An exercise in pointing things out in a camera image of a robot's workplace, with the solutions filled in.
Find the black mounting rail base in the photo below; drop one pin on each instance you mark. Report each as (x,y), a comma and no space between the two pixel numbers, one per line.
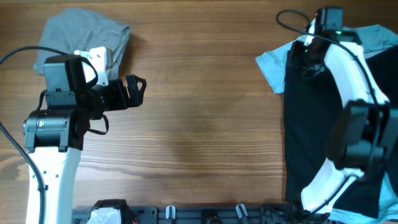
(114,211)

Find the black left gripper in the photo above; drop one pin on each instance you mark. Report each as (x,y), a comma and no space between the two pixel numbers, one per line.
(136,96)

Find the folded grey shirt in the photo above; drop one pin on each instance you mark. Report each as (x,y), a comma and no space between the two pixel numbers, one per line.
(81,29)

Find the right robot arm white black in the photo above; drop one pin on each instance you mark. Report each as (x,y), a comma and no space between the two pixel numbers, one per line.
(366,132)

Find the black shorts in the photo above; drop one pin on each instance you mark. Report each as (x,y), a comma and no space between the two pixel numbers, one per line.
(311,109)

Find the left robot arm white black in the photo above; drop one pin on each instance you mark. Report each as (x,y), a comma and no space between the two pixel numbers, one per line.
(54,136)

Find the light blue t-shirt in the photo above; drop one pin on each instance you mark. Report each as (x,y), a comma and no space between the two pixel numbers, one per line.
(375,39)

